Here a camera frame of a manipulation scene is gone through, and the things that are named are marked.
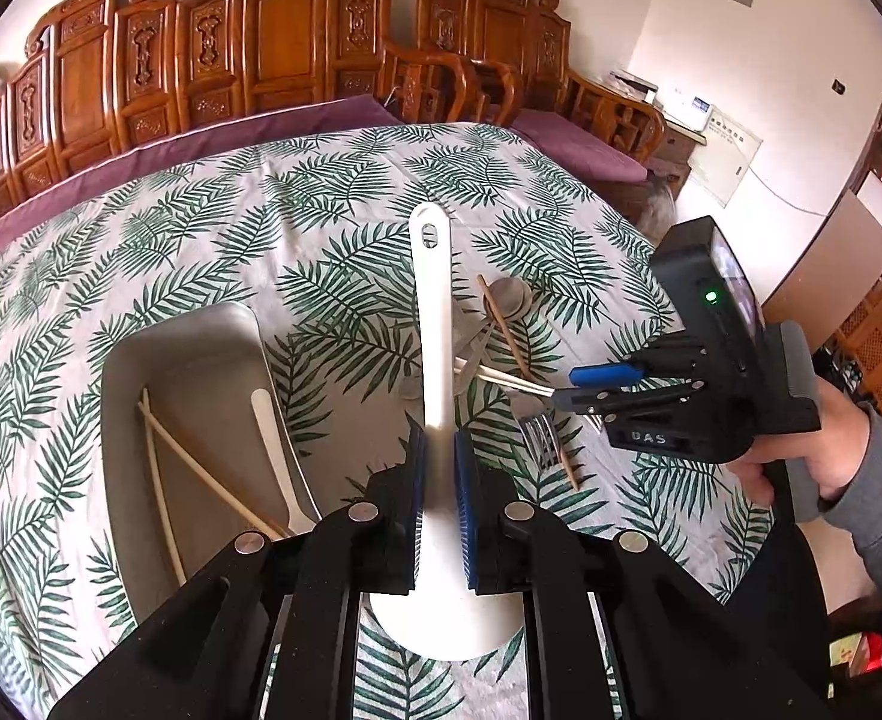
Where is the grey fluffy duster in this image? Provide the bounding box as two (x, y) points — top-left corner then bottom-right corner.
(640, 176), (682, 241)

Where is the person's dark clothing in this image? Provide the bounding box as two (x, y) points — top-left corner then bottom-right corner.
(722, 521), (836, 720)

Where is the person's right hand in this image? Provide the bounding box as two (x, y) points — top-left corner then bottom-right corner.
(727, 388), (875, 507)

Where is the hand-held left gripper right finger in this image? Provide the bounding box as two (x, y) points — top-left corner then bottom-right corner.
(454, 427), (836, 720)

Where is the carved wooden armchair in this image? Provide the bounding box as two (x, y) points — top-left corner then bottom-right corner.
(416, 0), (667, 181)

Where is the light bamboo chopstick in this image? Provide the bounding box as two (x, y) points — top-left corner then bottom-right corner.
(139, 406), (288, 539)
(137, 388), (185, 587)
(478, 367), (562, 398)
(454, 358), (558, 393)

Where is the purple armchair cushion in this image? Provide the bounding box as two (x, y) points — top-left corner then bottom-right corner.
(512, 109), (648, 182)

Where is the white electrical panel door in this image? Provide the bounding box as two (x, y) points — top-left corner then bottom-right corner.
(687, 109), (764, 207)

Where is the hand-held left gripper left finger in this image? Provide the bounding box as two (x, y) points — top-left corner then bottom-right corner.
(47, 424), (427, 720)

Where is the grey rectangular tray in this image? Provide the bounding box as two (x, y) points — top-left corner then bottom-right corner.
(100, 304), (323, 627)

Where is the metal spoon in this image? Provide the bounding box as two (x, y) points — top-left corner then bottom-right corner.
(452, 277), (533, 391)

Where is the white box with blue label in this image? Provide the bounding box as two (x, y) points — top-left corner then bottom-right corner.
(655, 86), (714, 132)

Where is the leaning cardboard sheet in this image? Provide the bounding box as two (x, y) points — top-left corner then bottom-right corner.
(763, 191), (882, 350)

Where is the white rice paddle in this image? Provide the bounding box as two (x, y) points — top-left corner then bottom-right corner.
(366, 202), (526, 662)

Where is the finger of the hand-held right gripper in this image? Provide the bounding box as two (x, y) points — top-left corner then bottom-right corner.
(551, 382), (712, 430)
(568, 341), (712, 389)

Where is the small white spoon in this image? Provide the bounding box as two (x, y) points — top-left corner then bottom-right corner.
(250, 388), (320, 535)

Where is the brown wooden chopstick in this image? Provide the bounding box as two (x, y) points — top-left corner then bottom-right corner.
(476, 274), (534, 383)
(538, 409), (581, 492)

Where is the wooden side table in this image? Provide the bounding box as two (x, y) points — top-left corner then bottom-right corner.
(647, 120), (708, 196)

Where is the purple sofa cushion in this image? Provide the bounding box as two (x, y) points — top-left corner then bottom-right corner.
(0, 94), (401, 282)

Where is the metal fork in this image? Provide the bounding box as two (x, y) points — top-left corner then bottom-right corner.
(511, 394), (566, 472)

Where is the leaf print tablecloth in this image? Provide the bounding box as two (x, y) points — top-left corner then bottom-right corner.
(0, 122), (776, 720)

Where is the carved wooden sofa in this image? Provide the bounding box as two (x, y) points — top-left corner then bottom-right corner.
(0, 0), (524, 241)

